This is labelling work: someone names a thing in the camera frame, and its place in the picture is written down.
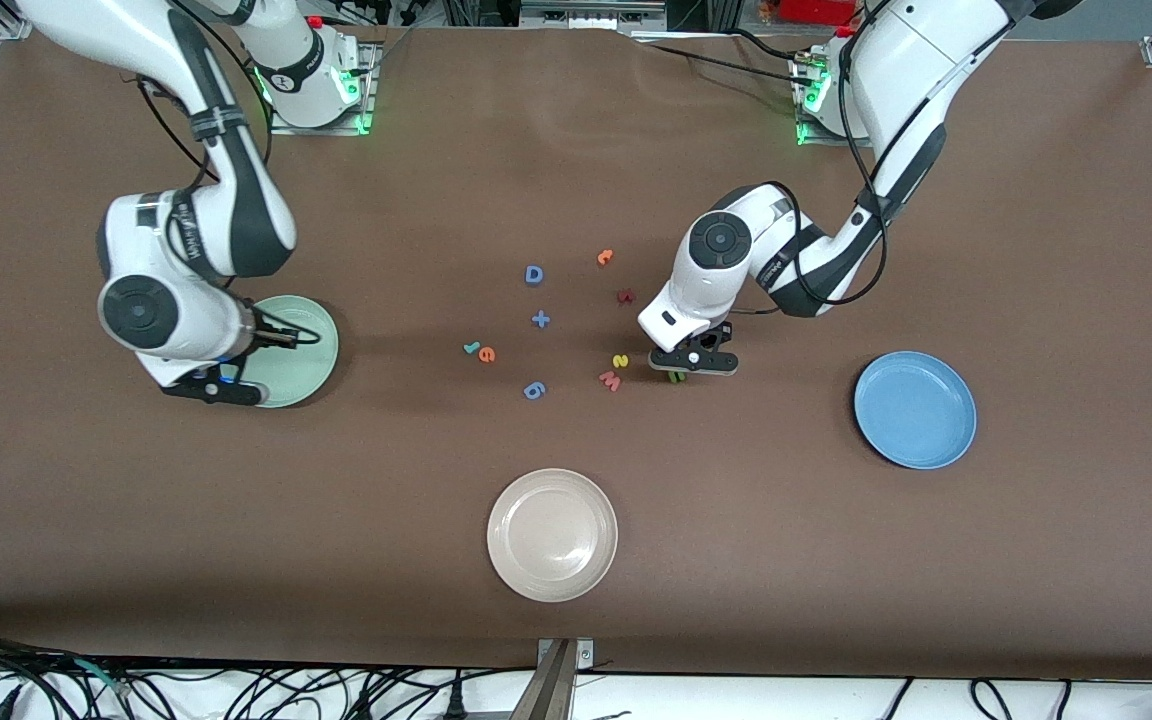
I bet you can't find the pale green plate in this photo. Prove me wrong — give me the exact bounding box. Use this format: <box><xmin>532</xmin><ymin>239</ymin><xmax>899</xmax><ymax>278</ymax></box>
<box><xmin>232</xmin><ymin>294</ymin><xmax>340</xmax><ymax>410</ymax></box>

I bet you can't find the blue plate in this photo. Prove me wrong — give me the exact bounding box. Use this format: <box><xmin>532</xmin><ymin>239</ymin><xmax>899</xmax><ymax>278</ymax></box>
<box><xmin>853</xmin><ymin>350</ymin><xmax>978</xmax><ymax>471</ymax></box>

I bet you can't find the white plate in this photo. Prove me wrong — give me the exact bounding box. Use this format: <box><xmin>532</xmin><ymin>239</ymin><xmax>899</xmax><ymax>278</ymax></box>
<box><xmin>486</xmin><ymin>468</ymin><xmax>619</xmax><ymax>603</ymax></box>

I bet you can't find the red box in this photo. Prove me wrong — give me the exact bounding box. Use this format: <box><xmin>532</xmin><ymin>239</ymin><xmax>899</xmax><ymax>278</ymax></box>
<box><xmin>776</xmin><ymin>0</ymin><xmax>859</xmax><ymax>27</ymax></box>

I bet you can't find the grey device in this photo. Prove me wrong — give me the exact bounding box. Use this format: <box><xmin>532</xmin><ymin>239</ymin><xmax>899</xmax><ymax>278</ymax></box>
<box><xmin>518</xmin><ymin>0</ymin><xmax>669</xmax><ymax>31</ymax></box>

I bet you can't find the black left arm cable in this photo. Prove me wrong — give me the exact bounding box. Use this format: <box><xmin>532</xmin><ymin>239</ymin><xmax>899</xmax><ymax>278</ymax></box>
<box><xmin>731</xmin><ymin>40</ymin><xmax>937</xmax><ymax>316</ymax></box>

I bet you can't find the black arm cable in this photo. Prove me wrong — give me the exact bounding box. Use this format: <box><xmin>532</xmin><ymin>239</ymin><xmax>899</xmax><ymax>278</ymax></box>
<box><xmin>731</xmin><ymin>40</ymin><xmax>937</xmax><ymax>316</ymax></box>
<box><xmin>131</xmin><ymin>0</ymin><xmax>277</xmax><ymax>291</ymax></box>

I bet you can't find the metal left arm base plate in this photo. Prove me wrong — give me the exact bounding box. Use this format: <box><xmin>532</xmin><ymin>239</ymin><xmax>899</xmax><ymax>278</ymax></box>
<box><xmin>794</xmin><ymin>50</ymin><xmax>903</xmax><ymax>150</ymax></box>

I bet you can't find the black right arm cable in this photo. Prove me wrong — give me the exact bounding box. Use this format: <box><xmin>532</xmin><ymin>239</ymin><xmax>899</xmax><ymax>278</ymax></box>
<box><xmin>131</xmin><ymin>0</ymin><xmax>277</xmax><ymax>291</ymax></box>

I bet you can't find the black cable on table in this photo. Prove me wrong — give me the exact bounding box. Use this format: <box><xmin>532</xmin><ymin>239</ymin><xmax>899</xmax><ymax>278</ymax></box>
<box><xmin>631</xmin><ymin>28</ymin><xmax>827</xmax><ymax>86</ymax></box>

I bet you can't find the teal cable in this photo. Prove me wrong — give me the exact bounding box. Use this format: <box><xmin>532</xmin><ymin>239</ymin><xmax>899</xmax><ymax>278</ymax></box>
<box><xmin>71</xmin><ymin>655</ymin><xmax>132</xmax><ymax>696</ymax></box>

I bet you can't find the aluminium post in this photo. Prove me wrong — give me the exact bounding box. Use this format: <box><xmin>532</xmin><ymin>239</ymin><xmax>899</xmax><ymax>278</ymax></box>
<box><xmin>510</xmin><ymin>637</ymin><xmax>597</xmax><ymax>720</ymax></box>

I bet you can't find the black looped cable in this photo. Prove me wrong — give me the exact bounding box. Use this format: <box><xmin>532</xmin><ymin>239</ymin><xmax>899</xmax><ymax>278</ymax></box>
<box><xmin>969</xmin><ymin>678</ymin><xmax>1015</xmax><ymax>720</ymax></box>

